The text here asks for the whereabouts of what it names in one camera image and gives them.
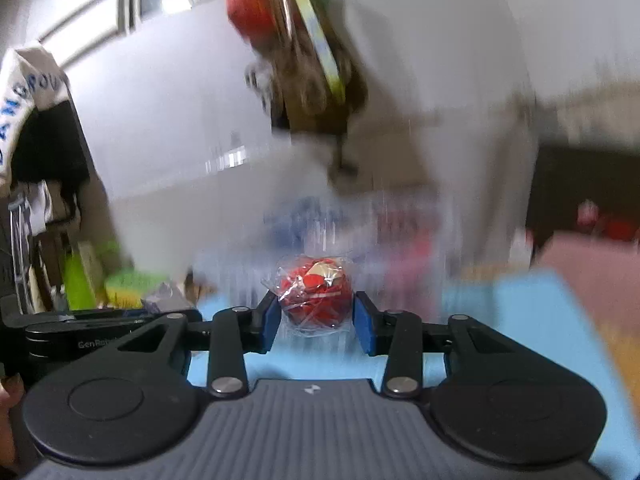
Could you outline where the light blue mat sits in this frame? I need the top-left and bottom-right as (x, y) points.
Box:
(187, 267), (631, 466)

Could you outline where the blue tote bag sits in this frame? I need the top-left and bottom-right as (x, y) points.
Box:
(264, 199), (346, 246)

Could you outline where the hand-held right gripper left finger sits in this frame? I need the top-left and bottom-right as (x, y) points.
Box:
(117, 290), (281, 400)

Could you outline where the dark brown board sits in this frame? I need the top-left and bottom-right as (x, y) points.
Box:
(524, 142), (640, 266)

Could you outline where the orange blanket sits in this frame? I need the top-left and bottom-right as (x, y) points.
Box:
(597, 317), (640, 411)

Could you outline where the clear plastic basket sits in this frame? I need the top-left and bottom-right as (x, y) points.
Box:
(192, 192), (453, 313)

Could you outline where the red ball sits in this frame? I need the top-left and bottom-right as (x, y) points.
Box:
(262, 254), (354, 333)

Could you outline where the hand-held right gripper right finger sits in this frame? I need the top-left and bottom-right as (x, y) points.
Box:
(352, 290), (521, 400)

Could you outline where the bright green container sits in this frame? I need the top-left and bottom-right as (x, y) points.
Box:
(61, 245), (103, 311)

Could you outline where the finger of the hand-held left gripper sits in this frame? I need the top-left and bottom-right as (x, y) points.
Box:
(60, 307), (204, 324)

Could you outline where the red hanging bag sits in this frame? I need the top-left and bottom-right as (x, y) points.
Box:
(225, 0), (283, 43)

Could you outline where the yellow patterned hanging strip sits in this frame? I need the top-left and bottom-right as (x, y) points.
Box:
(277, 0), (347, 103)

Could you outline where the pink board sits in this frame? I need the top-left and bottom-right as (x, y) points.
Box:
(537, 234), (640, 321)

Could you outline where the person's left hand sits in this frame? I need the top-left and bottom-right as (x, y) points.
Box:
(0, 372), (25, 473)

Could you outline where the light green basket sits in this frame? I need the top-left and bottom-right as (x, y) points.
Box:
(104, 269), (166, 308)

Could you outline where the white cloth with blue letters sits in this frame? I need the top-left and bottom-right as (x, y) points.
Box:
(0, 42), (71, 198)

